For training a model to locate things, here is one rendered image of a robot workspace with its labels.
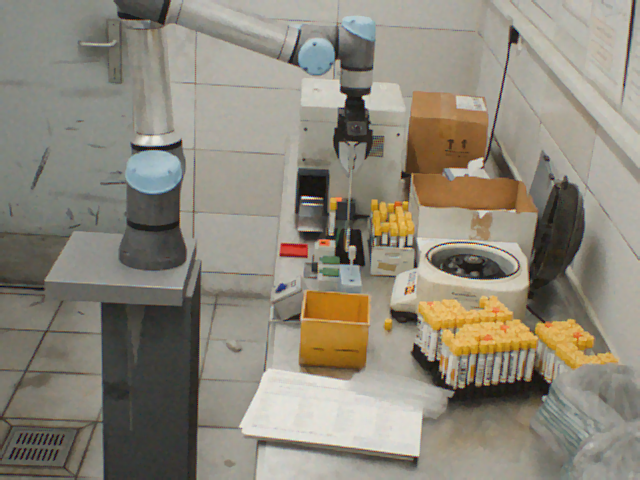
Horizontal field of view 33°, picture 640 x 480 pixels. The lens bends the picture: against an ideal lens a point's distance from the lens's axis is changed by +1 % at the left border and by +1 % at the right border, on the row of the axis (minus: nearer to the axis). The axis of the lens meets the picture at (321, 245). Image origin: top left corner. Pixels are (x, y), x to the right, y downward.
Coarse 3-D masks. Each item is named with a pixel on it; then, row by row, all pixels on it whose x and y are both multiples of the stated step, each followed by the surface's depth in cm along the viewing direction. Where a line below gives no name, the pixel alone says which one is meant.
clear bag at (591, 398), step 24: (552, 384) 182; (576, 384) 178; (600, 384) 173; (624, 384) 173; (552, 408) 181; (576, 408) 177; (600, 408) 173; (624, 408) 171; (552, 432) 182; (576, 432) 176
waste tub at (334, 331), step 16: (304, 304) 206; (320, 304) 213; (336, 304) 213; (352, 304) 213; (368, 304) 208; (304, 320) 200; (320, 320) 200; (336, 320) 201; (352, 320) 214; (368, 320) 202; (304, 336) 202; (320, 336) 202; (336, 336) 202; (352, 336) 201; (368, 336) 201; (304, 352) 203; (320, 352) 203; (336, 352) 203; (352, 352) 203; (352, 368) 204
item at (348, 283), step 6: (342, 264) 225; (342, 270) 223; (348, 270) 223; (354, 270) 223; (342, 276) 220; (348, 276) 220; (354, 276) 220; (342, 282) 217; (348, 282) 217; (354, 282) 217; (360, 282) 218; (342, 288) 217; (348, 288) 217; (354, 288) 217; (360, 288) 217
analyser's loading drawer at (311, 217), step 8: (304, 200) 271; (312, 200) 271; (320, 200) 271; (304, 208) 267; (312, 208) 267; (320, 208) 267; (304, 216) 262; (312, 216) 262; (320, 216) 262; (304, 224) 263; (312, 224) 263; (320, 224) 263
